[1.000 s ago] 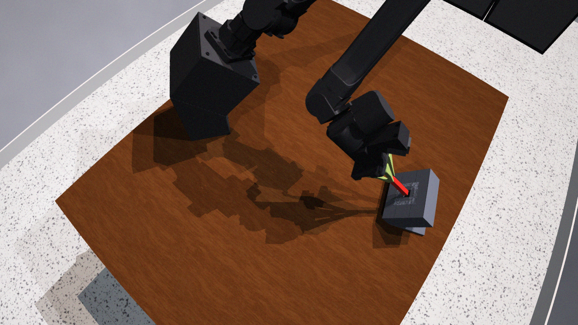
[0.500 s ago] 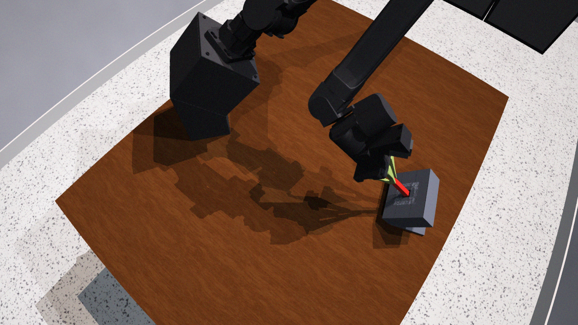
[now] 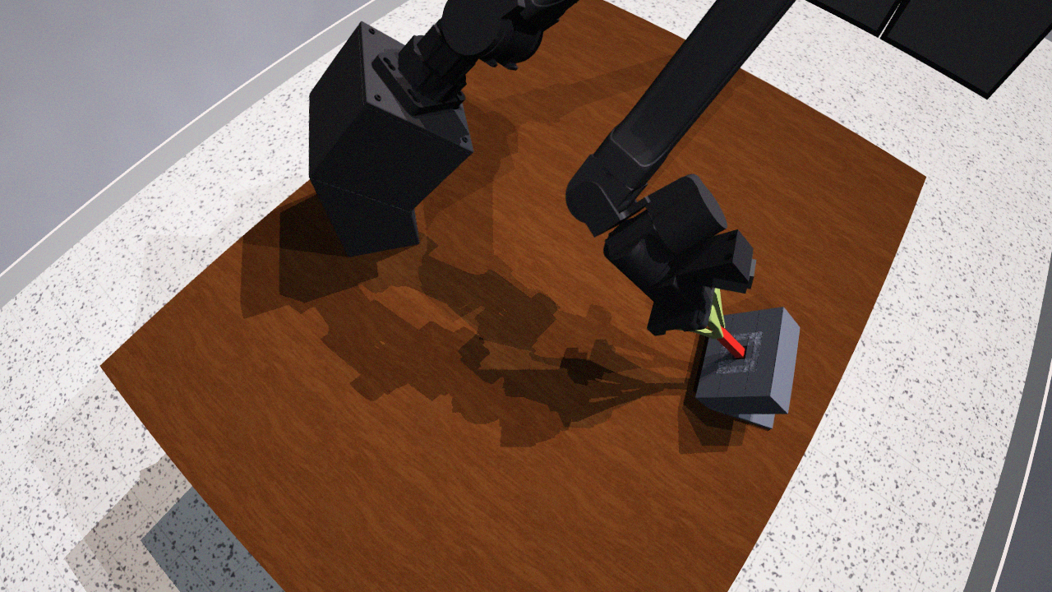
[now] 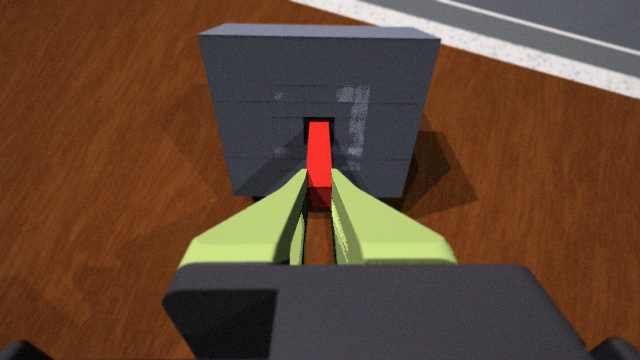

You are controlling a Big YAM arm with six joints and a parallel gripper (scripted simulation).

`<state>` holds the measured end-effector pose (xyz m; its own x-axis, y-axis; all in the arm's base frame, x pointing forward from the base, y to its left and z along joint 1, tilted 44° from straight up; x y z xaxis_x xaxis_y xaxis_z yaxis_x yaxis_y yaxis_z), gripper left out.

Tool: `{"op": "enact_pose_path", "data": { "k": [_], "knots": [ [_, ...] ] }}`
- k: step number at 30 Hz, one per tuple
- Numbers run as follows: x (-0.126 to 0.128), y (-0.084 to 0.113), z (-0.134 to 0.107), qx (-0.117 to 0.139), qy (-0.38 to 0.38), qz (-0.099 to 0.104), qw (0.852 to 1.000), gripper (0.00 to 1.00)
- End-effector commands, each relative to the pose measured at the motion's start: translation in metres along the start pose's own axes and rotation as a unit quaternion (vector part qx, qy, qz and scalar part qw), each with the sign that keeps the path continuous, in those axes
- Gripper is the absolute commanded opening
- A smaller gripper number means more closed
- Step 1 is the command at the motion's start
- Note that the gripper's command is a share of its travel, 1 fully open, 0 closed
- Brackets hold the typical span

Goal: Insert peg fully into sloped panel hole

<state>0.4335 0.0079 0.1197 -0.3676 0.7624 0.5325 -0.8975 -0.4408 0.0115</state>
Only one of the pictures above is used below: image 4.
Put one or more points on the dark grey panel with slot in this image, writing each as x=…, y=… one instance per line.
x=268, y=80

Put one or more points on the red rectangular bar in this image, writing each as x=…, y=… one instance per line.
x=319, y=186

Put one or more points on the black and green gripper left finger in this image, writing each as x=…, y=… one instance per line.
x=261, y=232

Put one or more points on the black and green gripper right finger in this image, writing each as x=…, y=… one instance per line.
x=377, y=233

